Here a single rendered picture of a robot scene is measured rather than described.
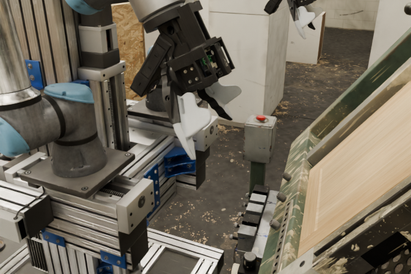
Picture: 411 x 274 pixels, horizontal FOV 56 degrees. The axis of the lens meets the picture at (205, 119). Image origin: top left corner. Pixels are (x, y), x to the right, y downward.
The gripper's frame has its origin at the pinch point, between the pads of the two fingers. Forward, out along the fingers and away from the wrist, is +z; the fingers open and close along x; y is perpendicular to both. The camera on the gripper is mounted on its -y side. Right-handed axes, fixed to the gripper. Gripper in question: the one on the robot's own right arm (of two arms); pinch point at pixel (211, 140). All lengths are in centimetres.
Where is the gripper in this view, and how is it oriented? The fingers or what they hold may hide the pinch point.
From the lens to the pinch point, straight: 60.2
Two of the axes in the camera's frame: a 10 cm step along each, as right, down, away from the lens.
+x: 4.0, -3.7, 8.4
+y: 8.1, -2.8, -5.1
